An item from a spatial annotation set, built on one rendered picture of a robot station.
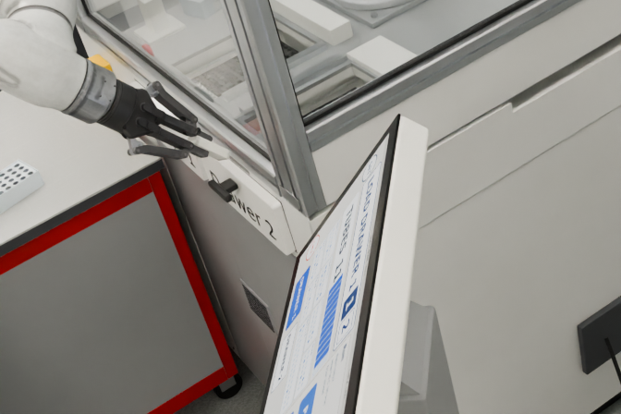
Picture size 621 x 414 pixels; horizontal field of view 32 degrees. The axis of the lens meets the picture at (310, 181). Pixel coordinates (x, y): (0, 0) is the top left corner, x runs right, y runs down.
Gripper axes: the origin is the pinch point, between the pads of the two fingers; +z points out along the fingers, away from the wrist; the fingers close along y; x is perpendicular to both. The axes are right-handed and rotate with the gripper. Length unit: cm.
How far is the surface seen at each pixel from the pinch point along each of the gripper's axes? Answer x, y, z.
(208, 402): 86, -32, 70
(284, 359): -37, -35, -3
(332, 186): -18.2, -3.3, 13.0
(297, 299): -32.0, -25.6, 1.2
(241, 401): 79, -30, 75
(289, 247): -3.3, -11.1, 18.5
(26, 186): 66, -2, -2
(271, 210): -5.4, -7.1, 11.5
